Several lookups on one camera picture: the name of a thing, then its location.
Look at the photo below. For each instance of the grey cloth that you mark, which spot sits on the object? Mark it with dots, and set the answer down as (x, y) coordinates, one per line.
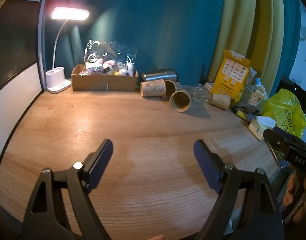
(249, 113)

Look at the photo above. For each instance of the person's right hand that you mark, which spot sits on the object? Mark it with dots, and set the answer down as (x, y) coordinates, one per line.
(305, 200)

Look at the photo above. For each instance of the white desk lamp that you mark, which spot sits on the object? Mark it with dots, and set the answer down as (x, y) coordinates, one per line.
(58, 78)

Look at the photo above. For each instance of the brown paper cup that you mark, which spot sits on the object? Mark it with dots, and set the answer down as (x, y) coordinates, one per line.
(180, 100)
(219, 101)
(175, 86)

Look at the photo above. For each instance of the stainless steel tumbler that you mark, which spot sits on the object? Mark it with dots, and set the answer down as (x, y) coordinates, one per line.
(160, 75)

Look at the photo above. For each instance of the blue capped bottle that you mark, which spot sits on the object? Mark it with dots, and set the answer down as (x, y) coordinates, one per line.
(257, 81)

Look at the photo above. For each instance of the yellow-green plastic bag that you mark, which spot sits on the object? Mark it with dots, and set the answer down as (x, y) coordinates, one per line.
(284, 110)

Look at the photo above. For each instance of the clear bag of plush toys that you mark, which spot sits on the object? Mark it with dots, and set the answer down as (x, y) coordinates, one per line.
(105, 62)

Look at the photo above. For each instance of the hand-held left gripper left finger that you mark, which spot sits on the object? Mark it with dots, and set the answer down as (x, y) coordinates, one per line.
(100, 160)

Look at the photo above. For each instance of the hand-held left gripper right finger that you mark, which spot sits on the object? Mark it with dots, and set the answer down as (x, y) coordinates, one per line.
(205, 160)

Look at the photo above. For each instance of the yellow paper bag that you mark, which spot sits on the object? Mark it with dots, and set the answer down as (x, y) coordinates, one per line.
(231, 76)

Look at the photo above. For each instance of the brown cardboard box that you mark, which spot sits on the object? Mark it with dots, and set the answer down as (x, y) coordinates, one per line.
(103, 82)

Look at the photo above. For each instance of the white tissue box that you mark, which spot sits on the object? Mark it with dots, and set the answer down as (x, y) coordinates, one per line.
(261, 125)

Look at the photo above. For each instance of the white plastic basket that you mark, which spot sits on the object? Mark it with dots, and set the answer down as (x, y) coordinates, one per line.
(252, 96)

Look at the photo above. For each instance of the person's left hand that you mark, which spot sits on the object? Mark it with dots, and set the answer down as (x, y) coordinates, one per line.
(155, 238)

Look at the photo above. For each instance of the clear plastic wrapper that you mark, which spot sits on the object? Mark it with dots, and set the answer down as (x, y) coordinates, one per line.
(199, 92)

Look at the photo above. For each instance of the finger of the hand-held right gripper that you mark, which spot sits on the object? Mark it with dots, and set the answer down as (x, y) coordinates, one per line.
(275, 145)
(284, 134)

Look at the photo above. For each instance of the dark monitor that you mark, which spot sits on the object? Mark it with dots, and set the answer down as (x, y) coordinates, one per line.
(301, 96)

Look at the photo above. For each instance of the patterned paper cup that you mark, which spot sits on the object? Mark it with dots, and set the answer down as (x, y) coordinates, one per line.
(153, 88)

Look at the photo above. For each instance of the yellow-green curtain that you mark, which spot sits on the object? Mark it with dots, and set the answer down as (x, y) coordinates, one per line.
(250, 30)

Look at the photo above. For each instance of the dark wall board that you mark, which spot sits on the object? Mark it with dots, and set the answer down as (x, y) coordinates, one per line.
(13, 42)

